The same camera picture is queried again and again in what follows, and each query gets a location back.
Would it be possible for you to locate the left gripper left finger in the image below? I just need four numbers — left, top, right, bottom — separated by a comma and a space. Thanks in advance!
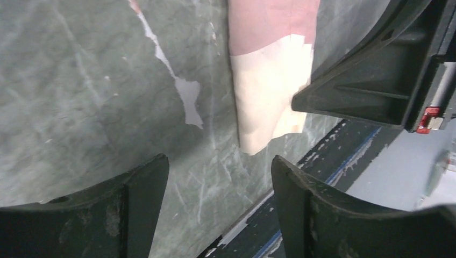
1, 154, 169, 257

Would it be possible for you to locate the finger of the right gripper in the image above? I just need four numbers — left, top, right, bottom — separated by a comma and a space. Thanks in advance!
291, 1, 455, 129

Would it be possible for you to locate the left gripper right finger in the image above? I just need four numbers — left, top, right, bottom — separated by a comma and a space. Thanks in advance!
270, 155, 456, 258

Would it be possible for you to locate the pink beige underwear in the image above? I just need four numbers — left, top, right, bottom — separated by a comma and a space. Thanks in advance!
228, 0, 320, 155

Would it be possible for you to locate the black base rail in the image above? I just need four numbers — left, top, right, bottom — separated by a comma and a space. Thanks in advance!
201, 120, 401, 257

